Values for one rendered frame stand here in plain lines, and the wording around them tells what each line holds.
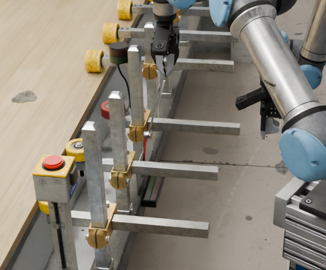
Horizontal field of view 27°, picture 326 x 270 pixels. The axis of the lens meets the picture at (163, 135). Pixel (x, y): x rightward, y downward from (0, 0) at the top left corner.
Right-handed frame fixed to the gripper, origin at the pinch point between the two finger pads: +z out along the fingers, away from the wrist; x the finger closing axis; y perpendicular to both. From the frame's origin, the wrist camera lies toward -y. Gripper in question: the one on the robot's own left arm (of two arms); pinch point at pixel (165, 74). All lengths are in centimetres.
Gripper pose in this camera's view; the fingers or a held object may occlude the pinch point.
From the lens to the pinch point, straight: 216.1
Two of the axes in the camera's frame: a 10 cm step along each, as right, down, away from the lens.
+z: 0.3, 8.5, 5.2
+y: 1.8, -5.2, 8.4
